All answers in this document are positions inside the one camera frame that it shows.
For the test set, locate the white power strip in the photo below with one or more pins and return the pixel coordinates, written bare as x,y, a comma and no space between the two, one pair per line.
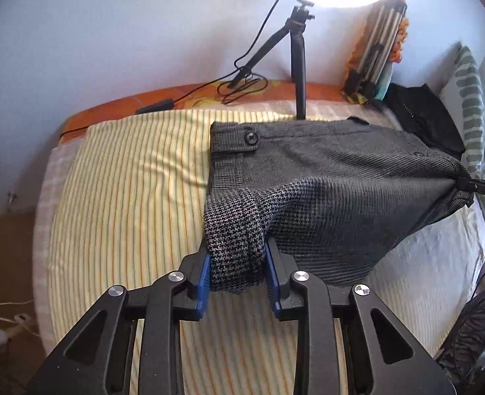
20,319

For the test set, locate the black tripod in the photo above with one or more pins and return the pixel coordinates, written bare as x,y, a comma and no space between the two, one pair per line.
291,61

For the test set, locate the black cloth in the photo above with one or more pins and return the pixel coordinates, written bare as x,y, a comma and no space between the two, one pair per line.
427,117

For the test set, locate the green patterned pillow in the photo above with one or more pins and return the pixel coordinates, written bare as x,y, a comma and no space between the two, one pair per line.
470,98

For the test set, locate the patterned grey clothing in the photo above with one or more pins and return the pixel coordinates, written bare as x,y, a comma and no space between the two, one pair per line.
470,337

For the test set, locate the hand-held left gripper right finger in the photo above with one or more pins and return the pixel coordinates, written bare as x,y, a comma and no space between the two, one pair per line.
272,275

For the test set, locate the white checkered blanket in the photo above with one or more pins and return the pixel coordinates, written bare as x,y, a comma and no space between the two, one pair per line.
44,214

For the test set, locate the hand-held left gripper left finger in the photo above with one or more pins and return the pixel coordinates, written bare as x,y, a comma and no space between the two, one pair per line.
203,273

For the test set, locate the orange bed cover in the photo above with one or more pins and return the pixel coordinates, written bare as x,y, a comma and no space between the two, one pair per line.
193,98

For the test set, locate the yellow striped bed sheet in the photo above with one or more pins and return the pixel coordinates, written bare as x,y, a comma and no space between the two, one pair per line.
135,197

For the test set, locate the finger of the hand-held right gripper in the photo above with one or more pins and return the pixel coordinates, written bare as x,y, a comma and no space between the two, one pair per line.
479,186

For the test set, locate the grey houndstooth pants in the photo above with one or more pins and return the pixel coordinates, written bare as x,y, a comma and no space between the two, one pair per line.
333,197

